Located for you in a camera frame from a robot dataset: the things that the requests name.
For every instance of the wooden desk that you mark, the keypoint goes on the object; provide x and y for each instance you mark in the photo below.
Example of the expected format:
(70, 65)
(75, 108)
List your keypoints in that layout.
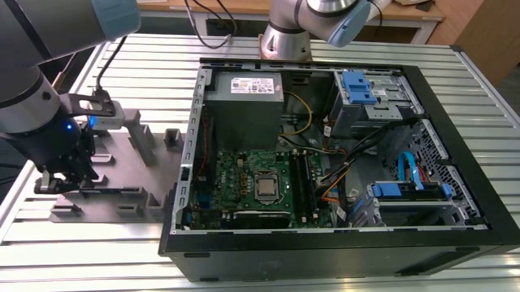
(407, 13)

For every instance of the wooden cabinet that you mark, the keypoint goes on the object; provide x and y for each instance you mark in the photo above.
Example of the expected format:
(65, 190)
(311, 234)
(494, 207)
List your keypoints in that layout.
(487, 36)

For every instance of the black open PC case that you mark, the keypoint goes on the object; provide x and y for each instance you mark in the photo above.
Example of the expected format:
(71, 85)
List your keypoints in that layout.
(325, 252)

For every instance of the green motherboard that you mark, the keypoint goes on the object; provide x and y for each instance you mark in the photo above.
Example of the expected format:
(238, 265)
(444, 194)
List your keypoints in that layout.
(236, 170)

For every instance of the black camera mounting bracket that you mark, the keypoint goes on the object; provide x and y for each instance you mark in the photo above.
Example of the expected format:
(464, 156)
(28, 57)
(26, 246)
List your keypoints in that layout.
(73, 100)

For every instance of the grey power supply unit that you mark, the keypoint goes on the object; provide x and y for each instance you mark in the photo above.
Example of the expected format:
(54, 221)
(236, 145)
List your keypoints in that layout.
(244, 103)

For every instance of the grey metal disk cage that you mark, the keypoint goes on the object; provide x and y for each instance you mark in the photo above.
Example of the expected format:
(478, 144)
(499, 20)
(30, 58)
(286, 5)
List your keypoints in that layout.
(415, 210)
(381, 114)

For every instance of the CPU socket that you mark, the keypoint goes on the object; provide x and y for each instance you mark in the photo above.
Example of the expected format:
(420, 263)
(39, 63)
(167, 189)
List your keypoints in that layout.
(266, 200)

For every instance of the grey parts rack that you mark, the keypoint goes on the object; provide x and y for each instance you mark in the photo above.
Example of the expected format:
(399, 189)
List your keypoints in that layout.
(122, 170)

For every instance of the black graphics card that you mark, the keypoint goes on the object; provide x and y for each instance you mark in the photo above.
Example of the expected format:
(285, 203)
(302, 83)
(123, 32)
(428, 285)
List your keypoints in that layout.
(262, 216)

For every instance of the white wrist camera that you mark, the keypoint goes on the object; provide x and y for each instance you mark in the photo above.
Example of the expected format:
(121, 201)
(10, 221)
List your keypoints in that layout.
(107, 118)

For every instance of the silver CPU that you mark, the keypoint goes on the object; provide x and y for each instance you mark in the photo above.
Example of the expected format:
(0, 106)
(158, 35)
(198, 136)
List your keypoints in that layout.
(266, 185)

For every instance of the blue disk carrier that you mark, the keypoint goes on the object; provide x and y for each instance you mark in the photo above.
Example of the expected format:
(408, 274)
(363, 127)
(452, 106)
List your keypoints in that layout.
(389, 190)
(357, 88)

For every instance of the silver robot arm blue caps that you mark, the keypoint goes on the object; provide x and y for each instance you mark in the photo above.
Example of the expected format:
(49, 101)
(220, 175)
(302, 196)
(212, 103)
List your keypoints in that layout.
(40, 30)

